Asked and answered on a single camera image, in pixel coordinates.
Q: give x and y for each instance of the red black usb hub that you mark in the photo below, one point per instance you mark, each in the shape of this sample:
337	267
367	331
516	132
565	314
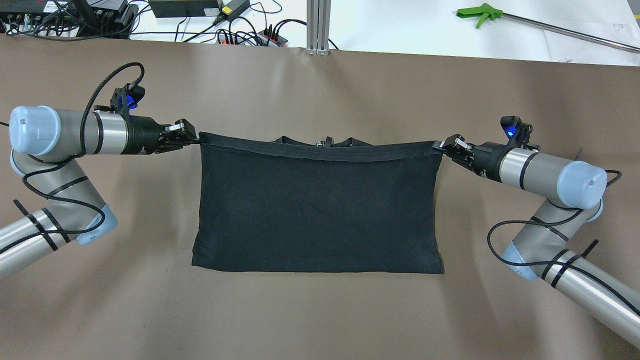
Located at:
263	38

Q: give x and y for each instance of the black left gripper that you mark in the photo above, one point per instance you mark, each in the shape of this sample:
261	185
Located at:
144	135

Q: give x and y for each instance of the green handled grabber tool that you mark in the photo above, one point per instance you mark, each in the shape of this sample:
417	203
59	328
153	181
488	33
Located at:
486	11

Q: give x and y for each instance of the black t-shirt with logo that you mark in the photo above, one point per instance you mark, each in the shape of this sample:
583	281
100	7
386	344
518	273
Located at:
289	206

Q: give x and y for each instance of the black power adapter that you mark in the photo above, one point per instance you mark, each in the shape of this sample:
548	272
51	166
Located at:
185	8

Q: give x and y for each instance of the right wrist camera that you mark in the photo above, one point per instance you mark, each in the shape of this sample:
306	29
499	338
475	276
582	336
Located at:
518	133

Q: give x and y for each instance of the aluminium frame post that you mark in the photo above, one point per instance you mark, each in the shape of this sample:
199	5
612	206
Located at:
317	28

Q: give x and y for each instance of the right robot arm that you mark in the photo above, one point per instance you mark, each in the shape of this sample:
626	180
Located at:
573	192

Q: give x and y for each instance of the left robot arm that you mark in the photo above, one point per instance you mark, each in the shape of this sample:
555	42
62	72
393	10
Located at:
44	142

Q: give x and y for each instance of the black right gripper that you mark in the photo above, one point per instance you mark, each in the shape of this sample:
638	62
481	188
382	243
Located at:
488	158

